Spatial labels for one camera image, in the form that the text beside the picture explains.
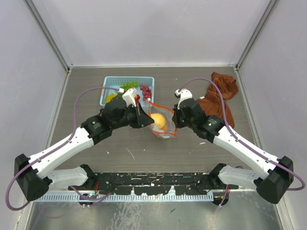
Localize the yellow star fruit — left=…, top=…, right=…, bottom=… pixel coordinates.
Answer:
left=106, top=93, right=117, bottom=104

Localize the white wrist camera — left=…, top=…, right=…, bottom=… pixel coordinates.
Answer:
left=175, top=89, right=193, bottom=104
left=122, top=88, right=138, bottom=107

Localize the purple grape bunch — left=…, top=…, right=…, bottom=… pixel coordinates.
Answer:
left=140, top=84, right=152, bottom=101

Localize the clear zip top bag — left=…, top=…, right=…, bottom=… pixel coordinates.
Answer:
left=144, top=99, right=177, bottom=139

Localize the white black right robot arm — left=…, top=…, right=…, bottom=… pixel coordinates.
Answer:
left=172, top=96, right=294, bottom=204

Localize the left aluminium frame post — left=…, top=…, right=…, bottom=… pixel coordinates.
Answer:
left=24, top=0, right=73, bottom=71

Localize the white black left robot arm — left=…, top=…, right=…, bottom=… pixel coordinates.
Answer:
left=14, top=98, right=154, bottom=202

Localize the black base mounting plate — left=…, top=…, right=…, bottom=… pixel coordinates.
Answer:
left=75, top=172, right=226, bottom=196

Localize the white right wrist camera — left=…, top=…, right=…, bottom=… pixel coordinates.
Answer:
left=175, top=89, right=193, bottom=104

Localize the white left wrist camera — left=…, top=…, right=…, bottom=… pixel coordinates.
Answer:
left=122, top=88, right=138, bottom=107

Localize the brown cloth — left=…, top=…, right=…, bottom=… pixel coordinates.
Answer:
left=197, top=72, right=238, bottom=128

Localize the green grape bunch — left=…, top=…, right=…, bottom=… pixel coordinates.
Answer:
left=120, top=81, right=139, bottom=90

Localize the aluminium frame post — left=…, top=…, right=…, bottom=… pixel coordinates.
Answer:
left=24, top=0, right=73, bottom=71
left=235, top=0, right=280, bottom=69

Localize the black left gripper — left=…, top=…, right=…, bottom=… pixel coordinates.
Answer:
left=111, top=102, right=154, bottom=129

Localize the slotted cable duct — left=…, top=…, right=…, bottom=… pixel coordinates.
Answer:
left=35, top=192, right=214, bottom=203

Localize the right aluminium frame post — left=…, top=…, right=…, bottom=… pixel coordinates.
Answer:
left=235, top=0, right=280, bottom=69

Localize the light blue plastic basket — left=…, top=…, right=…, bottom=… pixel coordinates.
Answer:
left=100, top=76, right=154, bottom=107

